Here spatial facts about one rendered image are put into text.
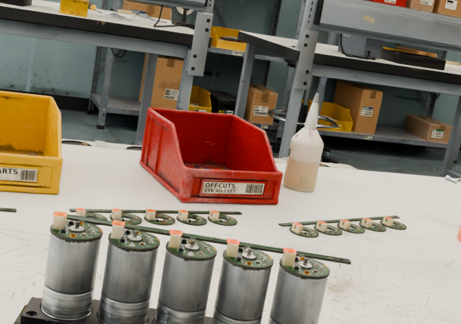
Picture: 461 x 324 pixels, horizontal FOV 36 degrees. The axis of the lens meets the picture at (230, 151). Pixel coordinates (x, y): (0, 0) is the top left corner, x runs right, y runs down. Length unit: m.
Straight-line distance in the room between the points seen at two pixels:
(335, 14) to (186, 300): 2.57
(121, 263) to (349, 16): 2.61
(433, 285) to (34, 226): 0.30
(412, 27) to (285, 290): 2.74
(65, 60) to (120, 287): 4.43
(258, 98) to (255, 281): 4.28
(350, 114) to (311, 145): 4.36
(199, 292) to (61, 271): 0.07
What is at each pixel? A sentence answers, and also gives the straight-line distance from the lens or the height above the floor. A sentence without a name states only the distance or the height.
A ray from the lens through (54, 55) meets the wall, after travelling 4.75.
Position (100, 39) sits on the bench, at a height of 0.68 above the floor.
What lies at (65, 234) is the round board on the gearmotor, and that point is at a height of 0.81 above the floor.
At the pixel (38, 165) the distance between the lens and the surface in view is 0.60.
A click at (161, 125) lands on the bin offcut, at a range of 0.68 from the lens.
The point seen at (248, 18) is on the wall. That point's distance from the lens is 5.01.
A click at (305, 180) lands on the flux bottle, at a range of 0.73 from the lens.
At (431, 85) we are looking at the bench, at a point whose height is 0.68.
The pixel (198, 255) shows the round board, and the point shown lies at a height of 0.81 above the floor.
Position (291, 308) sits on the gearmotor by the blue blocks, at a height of 0.79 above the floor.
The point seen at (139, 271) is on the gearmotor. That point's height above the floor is 0.80.
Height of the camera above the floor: 0.94
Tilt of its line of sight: 12 degrees down
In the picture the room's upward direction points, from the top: 10 degrees clockwise
